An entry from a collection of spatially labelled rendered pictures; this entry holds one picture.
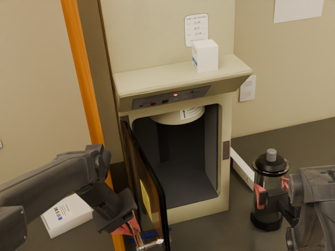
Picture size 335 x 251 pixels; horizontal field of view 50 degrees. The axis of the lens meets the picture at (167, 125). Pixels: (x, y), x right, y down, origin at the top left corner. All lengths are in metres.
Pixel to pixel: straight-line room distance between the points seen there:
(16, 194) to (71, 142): 1.05
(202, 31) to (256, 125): 0.86
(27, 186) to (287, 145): 1.29
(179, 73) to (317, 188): 0.45
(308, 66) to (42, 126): 1.13
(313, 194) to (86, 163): 0.38
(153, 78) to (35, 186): 0.44
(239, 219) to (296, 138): 0.55
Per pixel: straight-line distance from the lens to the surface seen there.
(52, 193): 0.54
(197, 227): 1.24
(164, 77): 0.85
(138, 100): 0.85
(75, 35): 0.77
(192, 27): 0.91
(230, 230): 1.23
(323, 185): 0.55
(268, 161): 1.11
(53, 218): 1.31
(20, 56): 1.35
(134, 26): 0.87
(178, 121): 1.02
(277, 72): 1.62
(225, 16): 0.93
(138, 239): 0.87
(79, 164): 0.64
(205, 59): 0.85
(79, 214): 1.29
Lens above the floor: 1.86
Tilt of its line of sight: 32 degrees down
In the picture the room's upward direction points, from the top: 5 degrees counter-clockwise
